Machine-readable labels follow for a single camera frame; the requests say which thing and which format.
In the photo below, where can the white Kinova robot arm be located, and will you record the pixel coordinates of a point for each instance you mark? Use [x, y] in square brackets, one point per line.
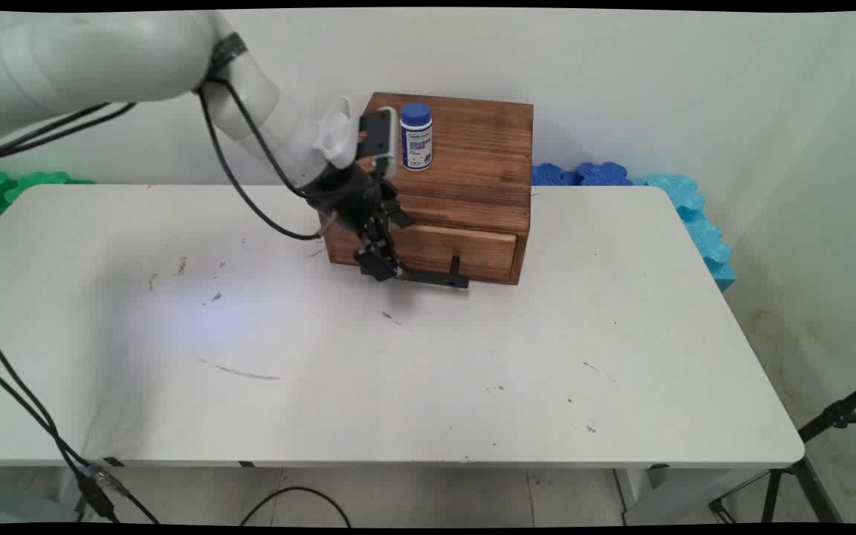
[101, 56]

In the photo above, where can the cyan foam mat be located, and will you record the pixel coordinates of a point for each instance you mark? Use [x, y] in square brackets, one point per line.
[699, 227]

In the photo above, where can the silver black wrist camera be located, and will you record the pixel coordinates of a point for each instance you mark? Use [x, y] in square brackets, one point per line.
[383, 141]

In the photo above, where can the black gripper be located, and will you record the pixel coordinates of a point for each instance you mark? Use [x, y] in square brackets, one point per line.
[346, 195]

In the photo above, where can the brown wooden drawer cabinet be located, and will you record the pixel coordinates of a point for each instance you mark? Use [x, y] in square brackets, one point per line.
[472, 163]

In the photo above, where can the white table leg frame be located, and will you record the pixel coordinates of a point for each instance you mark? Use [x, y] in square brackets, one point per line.
[666, 494]

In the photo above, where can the white bottle with blue cap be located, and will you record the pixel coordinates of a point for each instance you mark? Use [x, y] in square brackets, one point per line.
[416, 141]

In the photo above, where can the black tripod stand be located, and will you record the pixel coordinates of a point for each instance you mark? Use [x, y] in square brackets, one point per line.
[814, 446]

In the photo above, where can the dark blue foam mat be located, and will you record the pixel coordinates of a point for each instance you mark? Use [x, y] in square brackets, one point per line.
[580, 175]

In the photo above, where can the green foam mat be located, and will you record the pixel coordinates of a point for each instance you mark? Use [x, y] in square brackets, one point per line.
[15, 189]

